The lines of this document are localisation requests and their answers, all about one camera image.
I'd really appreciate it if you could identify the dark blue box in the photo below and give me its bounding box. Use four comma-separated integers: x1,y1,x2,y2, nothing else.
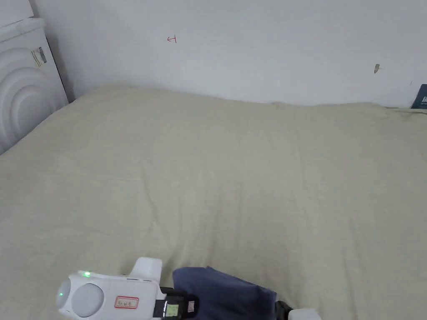
411,84,427,110

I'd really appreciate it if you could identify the bed with beige sheet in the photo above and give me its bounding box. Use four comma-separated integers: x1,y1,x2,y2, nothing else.
0,85,427,320

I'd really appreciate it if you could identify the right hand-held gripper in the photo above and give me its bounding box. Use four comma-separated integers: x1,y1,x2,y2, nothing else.
275,300,323,320

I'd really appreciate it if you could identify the white washing machine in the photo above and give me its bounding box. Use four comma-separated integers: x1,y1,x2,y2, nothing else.
0,18,70,156

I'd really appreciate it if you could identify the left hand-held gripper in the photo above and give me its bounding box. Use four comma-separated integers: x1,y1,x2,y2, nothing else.
56,256,201,320

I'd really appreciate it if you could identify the dark blue garment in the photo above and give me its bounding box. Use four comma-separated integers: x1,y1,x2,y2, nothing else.
172,266,278,320

